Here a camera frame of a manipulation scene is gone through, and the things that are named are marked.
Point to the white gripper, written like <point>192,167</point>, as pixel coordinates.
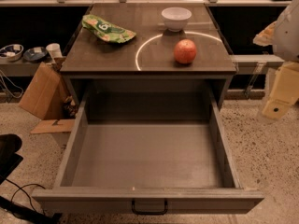
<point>289,36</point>

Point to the green rice chip bag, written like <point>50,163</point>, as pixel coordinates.
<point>106,30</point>

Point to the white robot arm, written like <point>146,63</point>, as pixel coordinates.
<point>283,36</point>

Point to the grey cabinet with top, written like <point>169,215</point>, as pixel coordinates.
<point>150,52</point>

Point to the open grey top drawer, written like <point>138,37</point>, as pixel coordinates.
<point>148,146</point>

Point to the grey low shelf right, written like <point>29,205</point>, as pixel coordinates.
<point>247,63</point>

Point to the grey low shelf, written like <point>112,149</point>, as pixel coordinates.
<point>21,68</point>
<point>247,63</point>

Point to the red apple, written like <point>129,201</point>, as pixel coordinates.
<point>185,51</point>

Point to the white ceramic bowl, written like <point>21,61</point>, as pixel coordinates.
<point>176,18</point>

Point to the white paper cup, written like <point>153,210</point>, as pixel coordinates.
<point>54,50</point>

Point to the brown cardboard box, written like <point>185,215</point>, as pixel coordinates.
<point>45,95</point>

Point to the flat cardboard piece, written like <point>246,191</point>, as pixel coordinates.
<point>54,126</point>

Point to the dark blue bowl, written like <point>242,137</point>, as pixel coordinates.
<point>35,55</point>

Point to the grey low shelf left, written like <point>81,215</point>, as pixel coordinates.
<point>21,68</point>

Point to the blue patterned bowl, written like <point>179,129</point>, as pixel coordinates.
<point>11,53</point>

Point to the black drawer handle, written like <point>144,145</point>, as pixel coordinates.
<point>149,208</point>

